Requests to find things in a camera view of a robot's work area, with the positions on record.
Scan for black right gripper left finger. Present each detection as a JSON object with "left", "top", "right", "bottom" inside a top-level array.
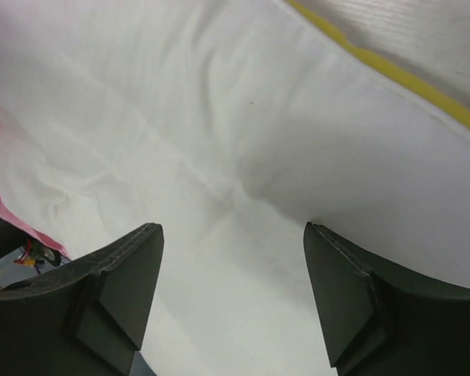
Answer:
[{"left": 0, "top": 223, "right": 164, "bottom": 375}]

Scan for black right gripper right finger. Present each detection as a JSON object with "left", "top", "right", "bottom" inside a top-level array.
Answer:
[{"left": 303, "top": 223, "right": 470, "bottom": 375}]

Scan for white pillow yellow edge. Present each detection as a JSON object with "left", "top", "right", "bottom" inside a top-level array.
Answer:
[{"left": 0, "top": 1, "right": 470, "bottom": 375}]

